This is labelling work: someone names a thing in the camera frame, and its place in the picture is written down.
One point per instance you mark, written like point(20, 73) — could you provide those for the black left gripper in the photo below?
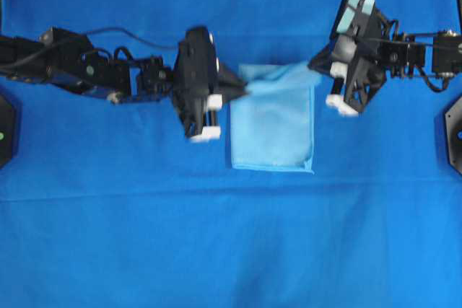
point(201, 86)

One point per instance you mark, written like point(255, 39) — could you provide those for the blue table cloth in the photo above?
point(110, 206)

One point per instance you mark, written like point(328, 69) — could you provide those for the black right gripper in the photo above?
point(352, 56)

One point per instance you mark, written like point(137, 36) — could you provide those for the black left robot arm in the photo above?
point(69, 61)

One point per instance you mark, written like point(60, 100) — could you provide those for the light blue towel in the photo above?
point(272, 127)

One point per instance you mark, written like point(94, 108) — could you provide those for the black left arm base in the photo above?
point(10, 127)

